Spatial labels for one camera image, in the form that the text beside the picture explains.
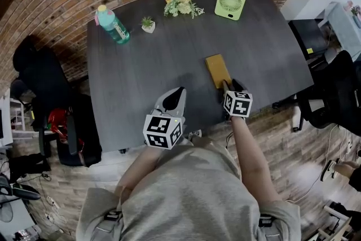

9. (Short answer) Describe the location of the person's left forearm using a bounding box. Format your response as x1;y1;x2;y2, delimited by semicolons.
114;144;165;203

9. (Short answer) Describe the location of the white floor cable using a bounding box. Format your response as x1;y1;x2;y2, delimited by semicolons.
286;124;356;204

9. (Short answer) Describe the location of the yellow calculator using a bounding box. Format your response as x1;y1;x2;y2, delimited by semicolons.
205;54;233;90

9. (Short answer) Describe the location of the yellow artificial flower bunch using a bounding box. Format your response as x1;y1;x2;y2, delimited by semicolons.
163;0;206;20

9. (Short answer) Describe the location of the small potted succulent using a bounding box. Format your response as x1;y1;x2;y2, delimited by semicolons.
140;16;157;34

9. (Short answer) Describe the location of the person's right forearm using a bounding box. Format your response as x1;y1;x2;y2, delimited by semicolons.
230;116;283;204

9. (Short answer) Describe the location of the red bag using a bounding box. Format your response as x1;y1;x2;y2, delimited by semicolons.
46;108;85;156

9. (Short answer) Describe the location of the person's grey t-shirt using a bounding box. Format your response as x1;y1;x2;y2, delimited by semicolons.
75;136;302;241

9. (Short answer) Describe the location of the teal water bottle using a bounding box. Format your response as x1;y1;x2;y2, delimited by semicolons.
94;4;131;45

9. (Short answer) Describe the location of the dark grey table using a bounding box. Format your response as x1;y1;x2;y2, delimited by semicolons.
86;0;315;153

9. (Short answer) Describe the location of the green desk fan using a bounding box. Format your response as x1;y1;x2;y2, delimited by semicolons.
214;0;247;21

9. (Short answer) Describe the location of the pale blue cabinet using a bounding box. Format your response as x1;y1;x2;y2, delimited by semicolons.
324;1;361;55

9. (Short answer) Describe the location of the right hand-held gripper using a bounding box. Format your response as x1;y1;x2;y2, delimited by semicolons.
221;78;254;122

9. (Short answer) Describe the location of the white shelf rack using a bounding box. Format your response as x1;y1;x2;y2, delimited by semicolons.
0;88;27;148

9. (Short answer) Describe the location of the black mesh office chair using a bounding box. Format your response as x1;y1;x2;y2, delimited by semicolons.
271;50;361;133

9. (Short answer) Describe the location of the person's white shoe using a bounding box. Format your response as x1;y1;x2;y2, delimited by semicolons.
187;129;203;141

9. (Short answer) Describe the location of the black strap buckle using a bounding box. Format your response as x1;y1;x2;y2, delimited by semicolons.
258;213;274;229
103;209;124;222

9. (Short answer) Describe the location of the pink flower vase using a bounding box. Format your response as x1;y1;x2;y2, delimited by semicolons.
344;0;361;29

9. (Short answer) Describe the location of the black cabinet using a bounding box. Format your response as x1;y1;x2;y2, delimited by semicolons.
287;19;331;60

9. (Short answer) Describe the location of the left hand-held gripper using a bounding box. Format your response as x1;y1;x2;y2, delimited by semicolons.
143;86;187;151

